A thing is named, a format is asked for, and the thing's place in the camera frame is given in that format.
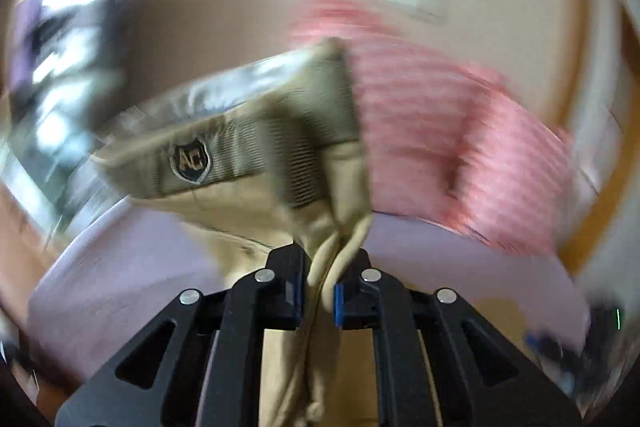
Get khaki beige pants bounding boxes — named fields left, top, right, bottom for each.
left=93, top=38, right=372, bottom=426

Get lavender bed sheet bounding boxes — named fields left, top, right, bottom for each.
left=26, top=200, right=589, bottom=381

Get pink striped blanket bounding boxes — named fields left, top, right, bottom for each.
left=290, top=0, right=570, bottom=256

